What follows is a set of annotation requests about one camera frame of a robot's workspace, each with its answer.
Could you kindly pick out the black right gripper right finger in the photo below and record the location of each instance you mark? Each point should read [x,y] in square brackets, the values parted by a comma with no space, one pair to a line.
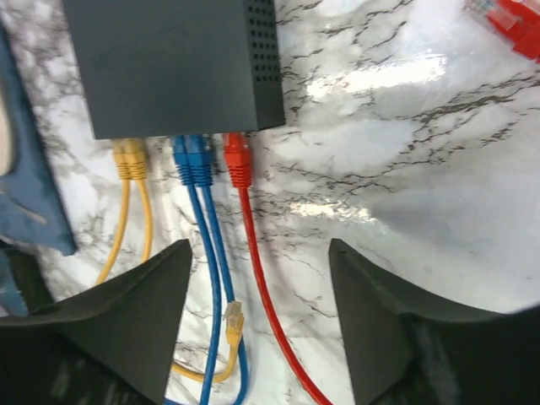
[406,345]

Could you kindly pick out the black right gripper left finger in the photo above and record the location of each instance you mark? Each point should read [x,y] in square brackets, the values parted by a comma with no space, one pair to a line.
[111,344]

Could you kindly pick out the dark network switch box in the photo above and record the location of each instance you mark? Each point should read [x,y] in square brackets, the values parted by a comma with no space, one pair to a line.
[154,68]

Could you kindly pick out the blue cloth placemat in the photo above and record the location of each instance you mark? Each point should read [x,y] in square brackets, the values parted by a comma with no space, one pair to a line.
[32,212]

